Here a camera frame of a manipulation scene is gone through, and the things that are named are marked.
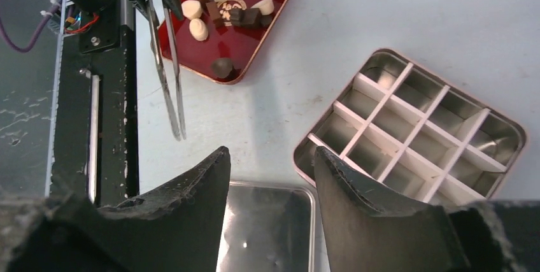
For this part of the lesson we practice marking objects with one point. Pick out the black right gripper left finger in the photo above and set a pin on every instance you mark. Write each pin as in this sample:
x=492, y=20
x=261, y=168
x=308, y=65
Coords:
x=174, y=227

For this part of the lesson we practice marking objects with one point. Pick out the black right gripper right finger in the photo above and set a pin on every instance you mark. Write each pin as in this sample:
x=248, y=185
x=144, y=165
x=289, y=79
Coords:
x=370, y=227

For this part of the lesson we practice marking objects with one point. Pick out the white oval chocolate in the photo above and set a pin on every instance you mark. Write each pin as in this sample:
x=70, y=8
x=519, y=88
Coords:
x=198, y=29
x=191, y=9

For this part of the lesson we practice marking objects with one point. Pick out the brown bar chocolate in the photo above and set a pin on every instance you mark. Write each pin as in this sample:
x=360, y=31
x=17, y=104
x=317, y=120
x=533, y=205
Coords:
x=214, y=14

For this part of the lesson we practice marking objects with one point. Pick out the dark square chocolate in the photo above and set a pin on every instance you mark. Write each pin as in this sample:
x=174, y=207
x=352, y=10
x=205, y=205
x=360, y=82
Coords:
x=251, y=18

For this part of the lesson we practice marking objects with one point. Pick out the white chocolate near centre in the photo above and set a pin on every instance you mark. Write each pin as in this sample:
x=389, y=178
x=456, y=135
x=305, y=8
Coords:
x=266, y=7

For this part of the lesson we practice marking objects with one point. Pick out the round dark chocolate piece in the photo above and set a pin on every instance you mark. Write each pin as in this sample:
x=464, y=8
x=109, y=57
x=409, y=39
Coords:
x=222, y=67

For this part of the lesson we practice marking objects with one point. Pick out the red rectangular tray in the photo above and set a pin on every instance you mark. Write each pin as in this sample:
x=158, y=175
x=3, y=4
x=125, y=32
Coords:
x=239, y=44

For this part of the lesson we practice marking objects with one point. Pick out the silver metal tin lid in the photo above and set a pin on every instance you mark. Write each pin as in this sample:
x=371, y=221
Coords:
x=267, y=227

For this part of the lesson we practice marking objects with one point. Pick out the pink tin with white dividers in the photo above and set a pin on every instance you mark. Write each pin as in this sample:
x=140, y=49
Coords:
x=407, y=128

